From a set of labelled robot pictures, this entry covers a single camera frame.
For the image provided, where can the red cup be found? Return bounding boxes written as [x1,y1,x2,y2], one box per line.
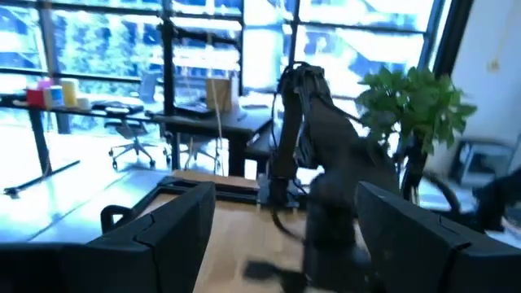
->
[25,88,46,108]

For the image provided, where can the black desk with cups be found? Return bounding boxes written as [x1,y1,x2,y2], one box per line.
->
[0,92,164,197]

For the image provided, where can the black aluminium table frame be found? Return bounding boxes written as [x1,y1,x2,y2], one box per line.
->
[134,174,310,209]

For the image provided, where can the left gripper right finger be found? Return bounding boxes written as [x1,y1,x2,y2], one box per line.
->
[356,181,521,293]

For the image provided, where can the black window frame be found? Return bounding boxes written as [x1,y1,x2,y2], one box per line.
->
[0,0,475,123]

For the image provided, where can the green leafy plant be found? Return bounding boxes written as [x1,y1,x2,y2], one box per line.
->
[354,66,478,204]

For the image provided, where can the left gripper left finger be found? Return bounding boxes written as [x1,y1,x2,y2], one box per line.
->
[0,180,217,293]

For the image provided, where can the cardboard box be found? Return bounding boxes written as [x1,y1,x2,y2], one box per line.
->
[204,76,240,114]

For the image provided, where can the white and blue cup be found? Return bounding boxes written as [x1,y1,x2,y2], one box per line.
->
[43,85,65,109]

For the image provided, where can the grey framed screen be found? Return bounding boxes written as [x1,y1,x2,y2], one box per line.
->
[449,139,519,189]

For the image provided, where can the black monitor desk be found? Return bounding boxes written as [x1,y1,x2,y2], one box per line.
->
[153,106,274,179]

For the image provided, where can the yellow cup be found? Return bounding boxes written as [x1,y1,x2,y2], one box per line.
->
[60,77,81,108]

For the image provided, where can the black frame bracket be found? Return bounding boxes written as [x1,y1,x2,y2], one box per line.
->
[99,203,136,236]

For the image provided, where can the white hanging cable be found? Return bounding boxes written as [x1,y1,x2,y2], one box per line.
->
[207,32,225,174]

